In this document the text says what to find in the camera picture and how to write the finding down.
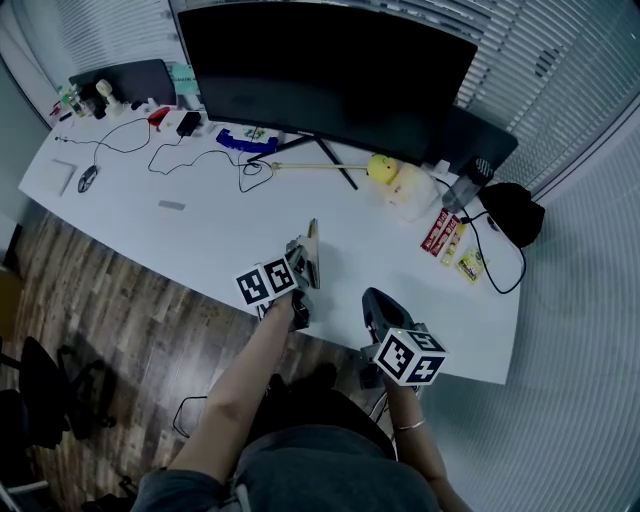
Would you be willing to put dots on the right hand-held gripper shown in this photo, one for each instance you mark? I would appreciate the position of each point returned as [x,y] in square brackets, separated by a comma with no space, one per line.
[407,357]

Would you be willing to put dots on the small bottles cluster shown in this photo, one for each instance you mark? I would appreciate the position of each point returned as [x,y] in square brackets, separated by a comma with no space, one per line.
[75,102]

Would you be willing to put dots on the black power adapter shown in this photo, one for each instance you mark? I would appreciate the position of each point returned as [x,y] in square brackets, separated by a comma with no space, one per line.
[188,123]

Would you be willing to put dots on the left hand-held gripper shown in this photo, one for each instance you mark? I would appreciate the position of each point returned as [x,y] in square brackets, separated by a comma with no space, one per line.
[267,280]

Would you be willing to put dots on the black office chair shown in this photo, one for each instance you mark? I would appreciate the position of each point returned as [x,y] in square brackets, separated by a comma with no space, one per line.
[45,395]

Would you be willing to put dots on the black cloth bag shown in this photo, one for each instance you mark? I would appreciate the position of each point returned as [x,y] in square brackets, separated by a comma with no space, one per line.
[515,215]

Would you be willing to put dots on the red snack packet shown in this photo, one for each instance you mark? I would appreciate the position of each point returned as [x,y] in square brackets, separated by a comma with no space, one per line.
[440,231]

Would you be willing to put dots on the yellow snack bar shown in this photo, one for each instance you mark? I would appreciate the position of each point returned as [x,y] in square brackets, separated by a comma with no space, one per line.
[454,245]

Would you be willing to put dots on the teal cardboard box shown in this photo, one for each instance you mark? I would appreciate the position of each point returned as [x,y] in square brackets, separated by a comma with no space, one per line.
[182,79]

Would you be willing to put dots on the black monitor stand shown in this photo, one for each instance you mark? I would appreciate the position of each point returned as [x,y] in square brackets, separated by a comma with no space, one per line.
[325,150]

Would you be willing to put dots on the red stapler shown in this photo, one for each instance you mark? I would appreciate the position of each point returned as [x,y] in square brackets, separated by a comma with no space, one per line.
[158,117]

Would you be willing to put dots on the clear water bottle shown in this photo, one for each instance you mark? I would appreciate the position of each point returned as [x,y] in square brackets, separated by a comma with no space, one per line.
[465,187]

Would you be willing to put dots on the yellow plush toy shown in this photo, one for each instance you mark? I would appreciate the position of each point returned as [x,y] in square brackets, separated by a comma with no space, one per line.
[382,167]

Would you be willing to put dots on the person's grey shirt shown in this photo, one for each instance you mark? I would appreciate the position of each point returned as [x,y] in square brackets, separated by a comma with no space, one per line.
[325,475]

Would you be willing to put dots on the wooden back scratcher stick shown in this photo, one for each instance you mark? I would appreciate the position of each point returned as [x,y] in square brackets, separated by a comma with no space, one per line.
[320,165]

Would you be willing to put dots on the person's left forearm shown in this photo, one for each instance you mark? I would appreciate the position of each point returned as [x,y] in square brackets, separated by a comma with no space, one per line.
[235,395]

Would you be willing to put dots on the grey computer mouse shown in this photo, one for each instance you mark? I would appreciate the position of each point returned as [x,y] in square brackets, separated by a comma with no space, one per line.
[87,179]

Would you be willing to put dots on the person's right forearm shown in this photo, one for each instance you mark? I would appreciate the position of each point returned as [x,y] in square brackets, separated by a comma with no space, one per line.
[415,445]

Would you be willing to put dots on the yellow snack packet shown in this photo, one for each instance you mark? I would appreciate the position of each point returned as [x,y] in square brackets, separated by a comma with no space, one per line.
[470,266]

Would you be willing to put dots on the large curved black monitor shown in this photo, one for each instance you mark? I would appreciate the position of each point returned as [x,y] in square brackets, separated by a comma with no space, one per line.
[325,75]

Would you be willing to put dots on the small grey flat bar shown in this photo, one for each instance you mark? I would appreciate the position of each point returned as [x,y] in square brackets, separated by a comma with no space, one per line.
[172,204]

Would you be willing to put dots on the person's black trousers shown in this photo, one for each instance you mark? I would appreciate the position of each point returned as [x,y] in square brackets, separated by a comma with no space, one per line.
[320,405]

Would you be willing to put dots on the black screen panel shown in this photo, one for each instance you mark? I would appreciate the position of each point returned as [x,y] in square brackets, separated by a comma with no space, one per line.
[135,80]
[485,137]

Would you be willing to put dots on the white flat pad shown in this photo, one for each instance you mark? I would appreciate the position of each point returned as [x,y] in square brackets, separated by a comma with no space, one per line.
[62,177]

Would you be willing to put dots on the small white desk fan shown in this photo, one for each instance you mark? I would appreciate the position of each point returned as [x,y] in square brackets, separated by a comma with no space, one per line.
[110,97]

